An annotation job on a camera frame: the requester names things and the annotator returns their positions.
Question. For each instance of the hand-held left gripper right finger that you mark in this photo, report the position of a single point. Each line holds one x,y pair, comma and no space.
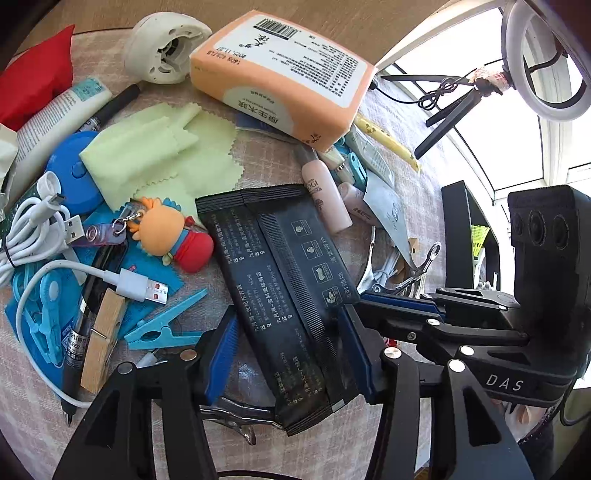
355,350

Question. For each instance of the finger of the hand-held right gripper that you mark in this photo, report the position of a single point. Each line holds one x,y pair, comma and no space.
438,339
461,307

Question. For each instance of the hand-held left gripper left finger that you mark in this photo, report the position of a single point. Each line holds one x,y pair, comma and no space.
221,355

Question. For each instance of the black container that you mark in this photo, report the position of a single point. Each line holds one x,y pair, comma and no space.
461,240

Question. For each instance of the black foil packet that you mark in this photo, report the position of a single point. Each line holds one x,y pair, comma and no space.
277,286

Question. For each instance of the blue plastic clothes peg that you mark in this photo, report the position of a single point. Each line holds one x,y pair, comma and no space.
44,318
161,325

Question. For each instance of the yellow shuttlecock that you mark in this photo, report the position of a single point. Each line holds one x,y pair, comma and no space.
480,237

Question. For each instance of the blue flat packet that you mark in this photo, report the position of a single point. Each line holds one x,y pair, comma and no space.
152,272

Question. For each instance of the wooden clothespin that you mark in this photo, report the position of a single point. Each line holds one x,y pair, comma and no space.
104,337

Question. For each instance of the black gel pen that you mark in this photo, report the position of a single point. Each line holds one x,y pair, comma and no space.
78,341

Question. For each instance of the small pink cosmetic bottle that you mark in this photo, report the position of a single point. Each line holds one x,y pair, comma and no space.
358,201

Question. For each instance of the purple key tag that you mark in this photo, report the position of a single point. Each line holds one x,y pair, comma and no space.
104,233

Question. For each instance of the small teal clip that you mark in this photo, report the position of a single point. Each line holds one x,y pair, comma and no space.
356,170

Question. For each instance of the white and green sachet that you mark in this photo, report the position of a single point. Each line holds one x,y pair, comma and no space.
371,157

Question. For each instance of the yellow wrapped straw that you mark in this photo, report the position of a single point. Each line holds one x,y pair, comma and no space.
388,141

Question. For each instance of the yellow-green cleaning cloth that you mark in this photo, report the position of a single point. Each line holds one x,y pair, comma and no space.
184,152

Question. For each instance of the dark blue card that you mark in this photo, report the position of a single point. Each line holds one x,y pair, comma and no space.
258,124

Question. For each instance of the blue round tape measure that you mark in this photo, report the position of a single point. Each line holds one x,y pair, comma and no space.
67,161

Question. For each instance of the black marker pen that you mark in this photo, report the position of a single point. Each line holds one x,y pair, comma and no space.
111,108

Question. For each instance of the orange tissue pack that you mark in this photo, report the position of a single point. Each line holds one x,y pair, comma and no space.
286,78

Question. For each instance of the white and teal tube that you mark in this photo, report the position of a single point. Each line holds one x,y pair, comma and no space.
51,120

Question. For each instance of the white round device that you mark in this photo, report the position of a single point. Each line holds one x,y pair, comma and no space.
161,46

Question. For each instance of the red cloth pouch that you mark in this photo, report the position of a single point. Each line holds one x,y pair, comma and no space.
32,78

